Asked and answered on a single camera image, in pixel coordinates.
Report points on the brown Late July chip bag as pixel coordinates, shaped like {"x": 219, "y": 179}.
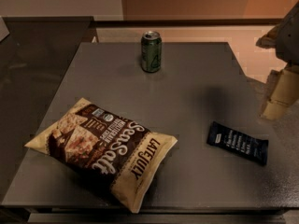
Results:
{"x": 122, "y": 152}

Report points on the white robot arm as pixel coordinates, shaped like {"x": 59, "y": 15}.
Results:
{"x": 284, "y": 38}

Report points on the dark blue snack bar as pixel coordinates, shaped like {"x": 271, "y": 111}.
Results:
{"x": 238, "y": 143}

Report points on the dark glass side table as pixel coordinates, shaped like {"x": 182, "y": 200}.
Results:
{"x": 33, "y": 60}

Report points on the green soda can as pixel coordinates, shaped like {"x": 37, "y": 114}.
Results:
{"x": 151, "y": 51}

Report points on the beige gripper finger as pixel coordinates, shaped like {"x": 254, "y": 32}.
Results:
{"x": 281, "y": 92}

